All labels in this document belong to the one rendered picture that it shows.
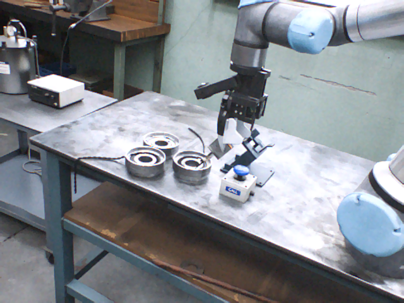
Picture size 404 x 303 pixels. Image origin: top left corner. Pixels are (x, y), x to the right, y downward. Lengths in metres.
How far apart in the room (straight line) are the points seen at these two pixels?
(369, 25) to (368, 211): 0.34
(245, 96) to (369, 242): 0.38
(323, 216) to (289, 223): 0.10
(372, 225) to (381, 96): 1.84
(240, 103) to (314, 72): 1.69
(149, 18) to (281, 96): 1.06
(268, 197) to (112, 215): 0.53
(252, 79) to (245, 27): 0.11
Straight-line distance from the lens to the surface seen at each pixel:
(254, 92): 0.82
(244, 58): 0.79
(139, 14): 2.83
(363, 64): 2.44
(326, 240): 0.91
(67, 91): 1.67
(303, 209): 0.98
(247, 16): 0.78
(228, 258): 1.15
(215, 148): 0.91
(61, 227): 1.30
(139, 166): 0.96
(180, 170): 0.97
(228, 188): 0.93
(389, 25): 0.78
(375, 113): 2.50
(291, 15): 0.73
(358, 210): 0.68
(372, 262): 0.87
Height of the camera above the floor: 1.33
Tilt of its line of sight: 27 degrees down
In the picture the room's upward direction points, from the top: 9 degrees clockwise
